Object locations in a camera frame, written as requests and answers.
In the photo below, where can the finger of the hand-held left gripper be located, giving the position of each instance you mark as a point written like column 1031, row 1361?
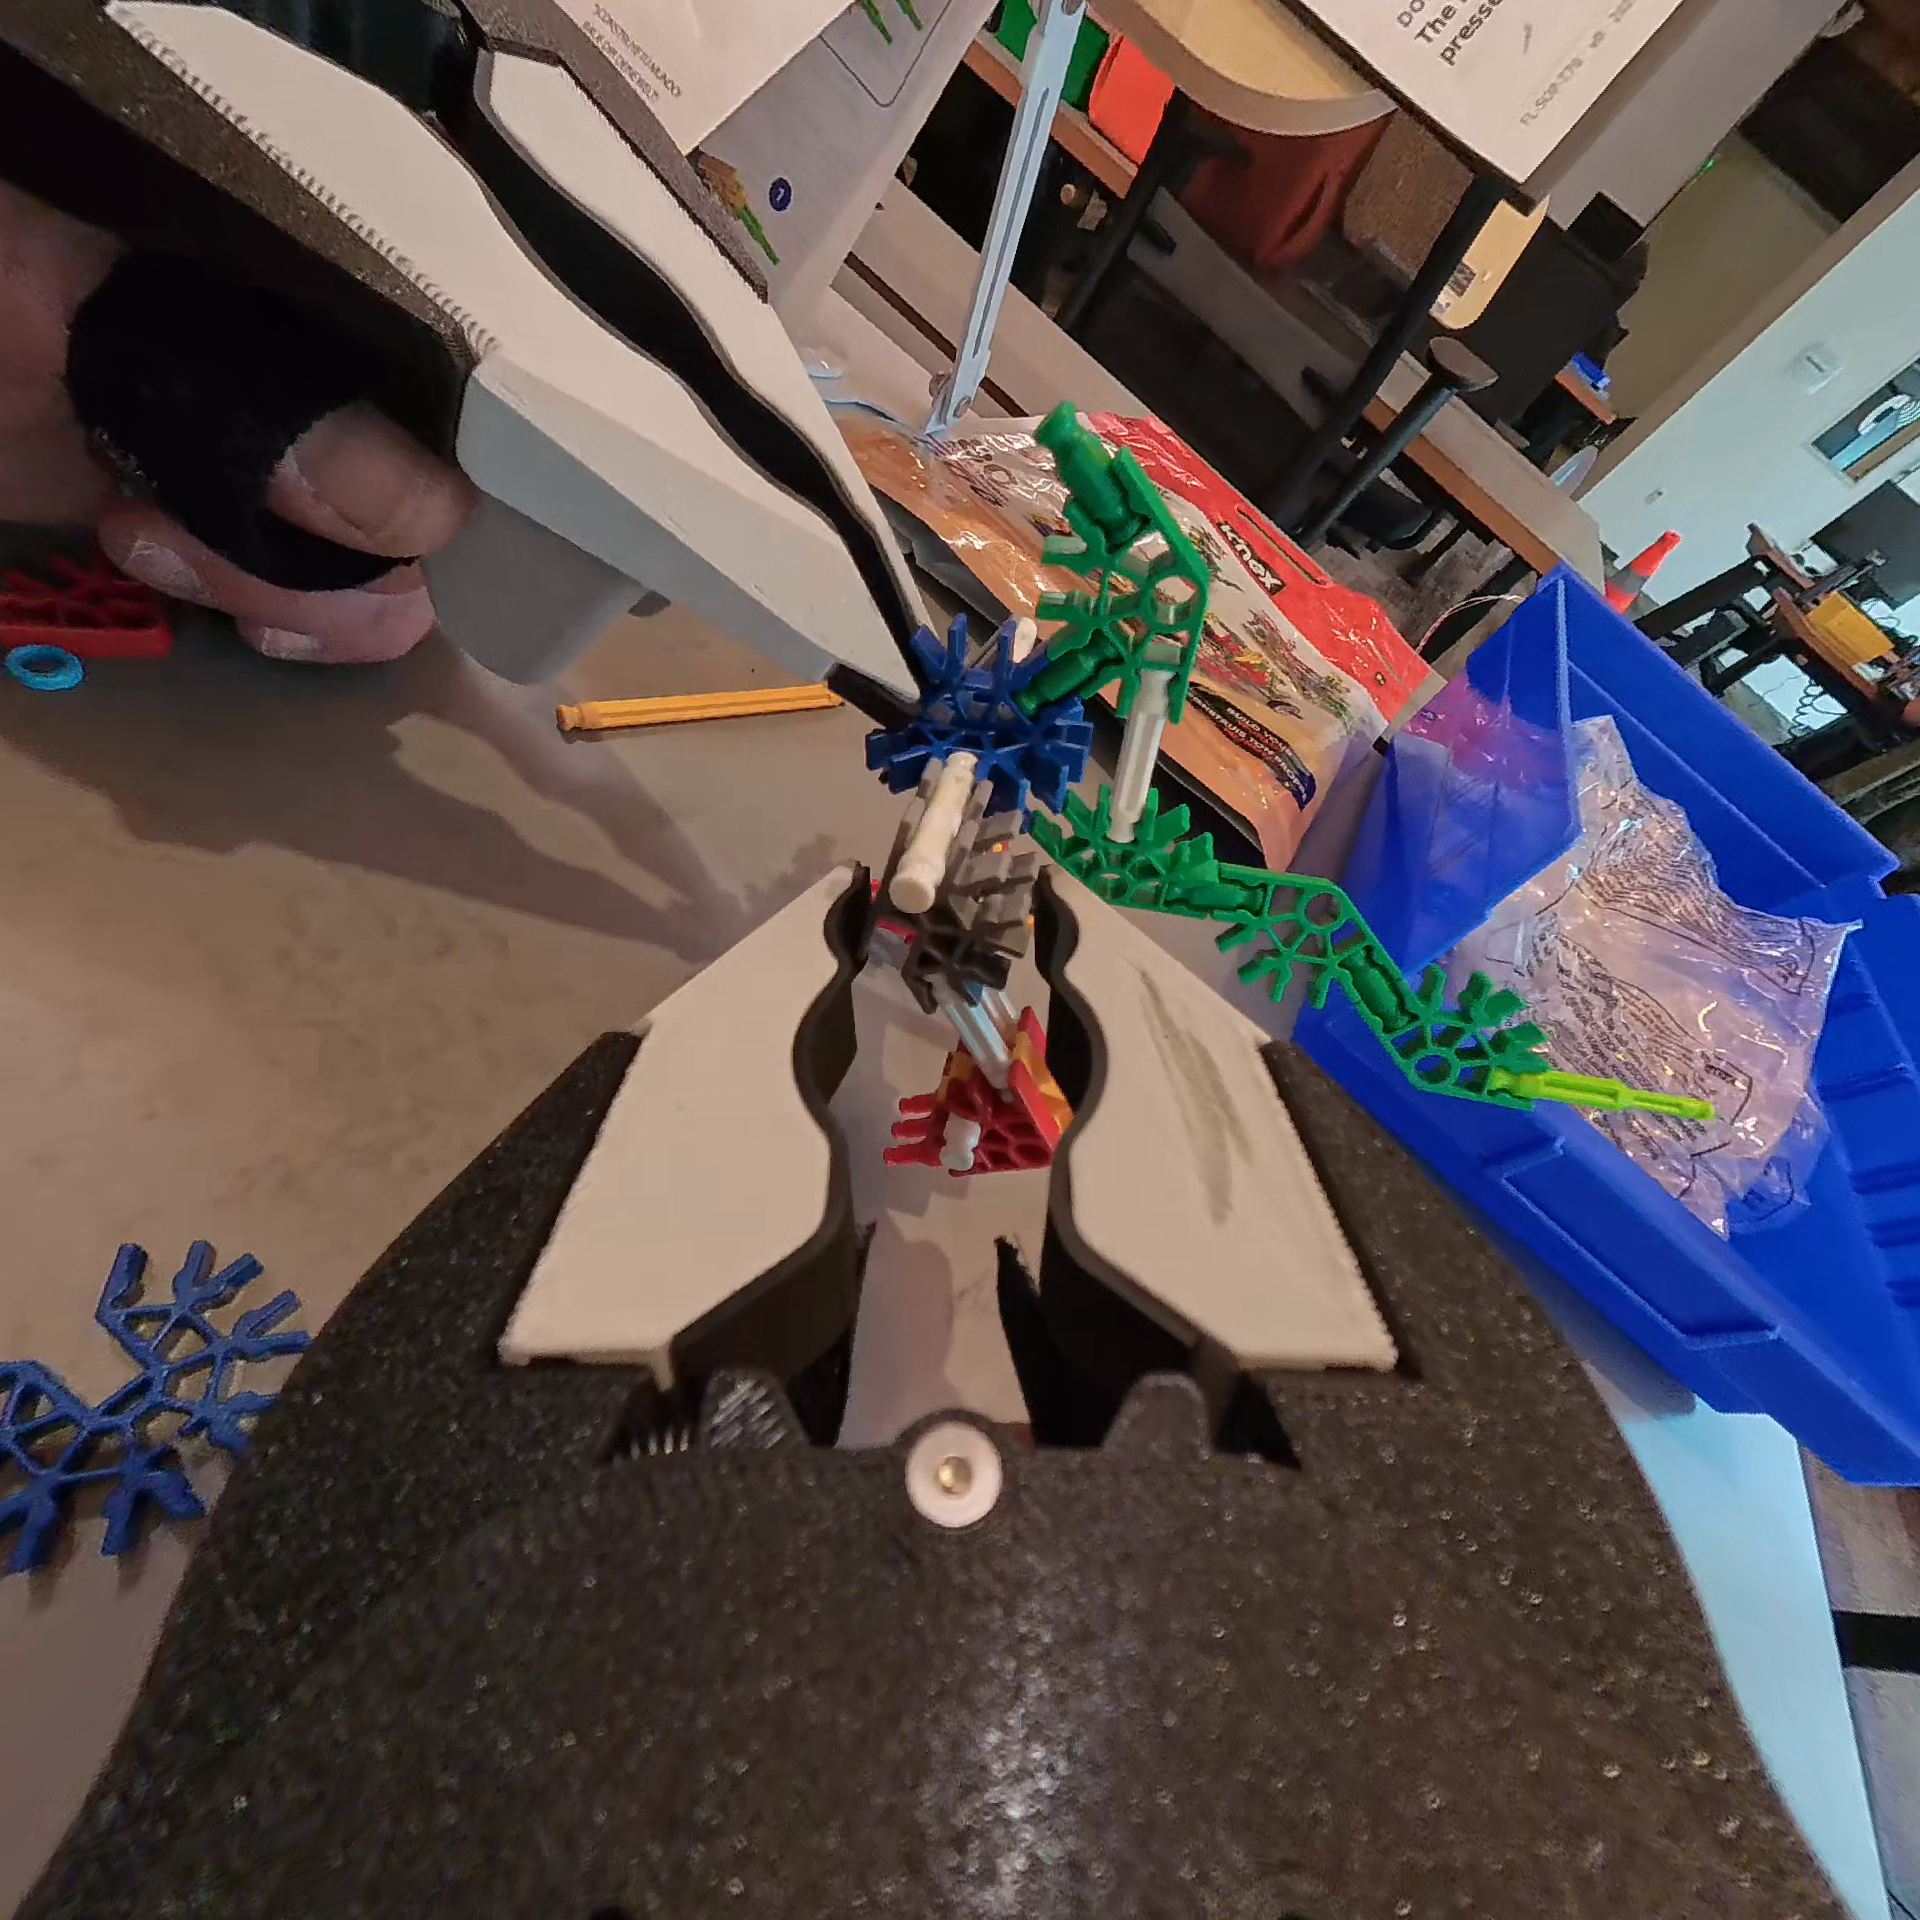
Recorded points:
column 601, row 450
column 630, row 181

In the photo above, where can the blue snowflake toy connector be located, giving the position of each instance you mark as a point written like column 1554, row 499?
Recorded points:
column 194, row 1334
column 90, row 1455

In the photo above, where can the red chair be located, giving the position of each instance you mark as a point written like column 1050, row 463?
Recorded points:
column 1275, row 135

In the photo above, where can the framed wall picture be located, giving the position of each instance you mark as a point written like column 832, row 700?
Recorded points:
column 1875, row 429

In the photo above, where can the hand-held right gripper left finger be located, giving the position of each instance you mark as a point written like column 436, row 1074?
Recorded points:
column 705, row 1140

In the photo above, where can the red toy connector piece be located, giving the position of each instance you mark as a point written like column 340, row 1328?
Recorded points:
column 74, row 609

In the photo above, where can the blue plastic bin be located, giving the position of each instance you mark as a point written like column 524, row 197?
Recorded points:
column 1770, row 1321

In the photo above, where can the orange traffic cone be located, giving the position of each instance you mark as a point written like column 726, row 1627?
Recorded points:
column 1647, row 573

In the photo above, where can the white booklet stand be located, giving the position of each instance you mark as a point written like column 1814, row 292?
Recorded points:
column 1004, row 211

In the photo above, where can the person's left hand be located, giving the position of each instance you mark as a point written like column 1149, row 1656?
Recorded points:
column 360, row 494

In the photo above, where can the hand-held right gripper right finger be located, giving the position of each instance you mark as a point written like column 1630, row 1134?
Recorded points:
column 1201, row 1185

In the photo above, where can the toy instruction booklet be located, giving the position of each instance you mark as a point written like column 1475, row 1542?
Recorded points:
column 781, row 90

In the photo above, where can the orange toy packaging bag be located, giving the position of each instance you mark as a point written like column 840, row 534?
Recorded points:
column 1291, row 661

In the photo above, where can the multicoloured construction toy model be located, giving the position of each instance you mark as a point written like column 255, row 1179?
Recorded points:
column 975, row 735

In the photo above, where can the white printed paper sheet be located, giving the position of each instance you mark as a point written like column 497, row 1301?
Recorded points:
column 1514, row 60

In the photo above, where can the yellow plastic toy rod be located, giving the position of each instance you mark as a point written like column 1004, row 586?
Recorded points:
column 691, row 709

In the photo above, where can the clear plastic bag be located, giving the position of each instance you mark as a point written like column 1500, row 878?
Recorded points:
column 1651, row 931

